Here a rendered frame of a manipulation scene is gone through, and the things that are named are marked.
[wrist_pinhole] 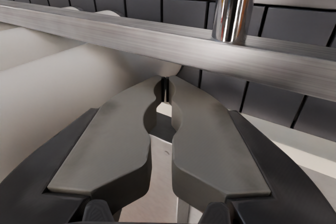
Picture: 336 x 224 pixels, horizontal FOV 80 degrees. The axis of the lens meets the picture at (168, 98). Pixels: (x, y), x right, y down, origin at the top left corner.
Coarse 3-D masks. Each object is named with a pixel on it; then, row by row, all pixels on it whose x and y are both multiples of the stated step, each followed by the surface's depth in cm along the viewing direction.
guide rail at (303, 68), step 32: (0, 0) 14; (64, 32) 11; (96, 32) 9; (128, 32) 8; (160, 32) 8; (192, 32) 8; (192, 64) 8; (224, 64) 7; (256, 64) 6; (288, 64) 6; (320, 64) 6; (320, 96) 6
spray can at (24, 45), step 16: (0, 32) 12; (16, 32) 12; (32, 32) 13; (0, 48) 11; (16, 48) 11; (32, 48) 12; (48, 48) 13; (64, 48) 13; (0, 64) 11; (16, 64) 11
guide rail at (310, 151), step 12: (156, 108) 17; (168, 108) 16; (252, 120) 14; (264, 120) 14; (264, 132) 13; (276, 132) 13; (288, 132) 13; (300, 132) 13; (276, 144) 13; (288, 144) 12; (300, 144) 12; (312, 144) 12; (324, 144) 12; (300, 156) 12; (312, 156) 12; (324, 156) 12; (312, 168) 12; (324, 168) 12
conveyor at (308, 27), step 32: (32, 0) 24; (64, 0) 22; (96, 0) 19; (128, 0) 17; (160, 0) 16; (192, 0) 15; (256, 32) 13; (288, 32) 12; (320, 32) 12; (224, 96) 17; (256, 96) 16; (288, 96) 14; (320, 128) 14
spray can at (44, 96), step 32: (32, 64) 9; (64, 64) 10; (96, 64) 10; (128, 64) 12; (160, 64) 14; (0, 96) 7; (32, 96) 8; (64, 96) 9; (96, 96) 10; (0, 128) 7; (32, 128) 8; (0, 160) 7
